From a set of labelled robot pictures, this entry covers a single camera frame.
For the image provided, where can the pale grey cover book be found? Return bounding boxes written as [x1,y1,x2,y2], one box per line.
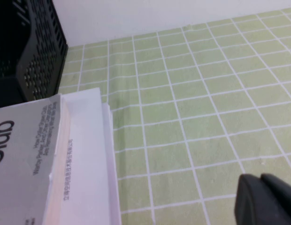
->
[102,102,122,225]

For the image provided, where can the white cover book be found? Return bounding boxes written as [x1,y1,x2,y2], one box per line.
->
[61,87,115,225]

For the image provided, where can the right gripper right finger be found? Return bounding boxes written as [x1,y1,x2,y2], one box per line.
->
[260,172,291,211]

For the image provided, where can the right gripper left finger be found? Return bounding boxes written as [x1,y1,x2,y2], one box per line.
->
[234,173,291,225]

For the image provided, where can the grey blue Brand Club book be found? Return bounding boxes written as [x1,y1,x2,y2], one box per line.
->
[0,94,73,225]

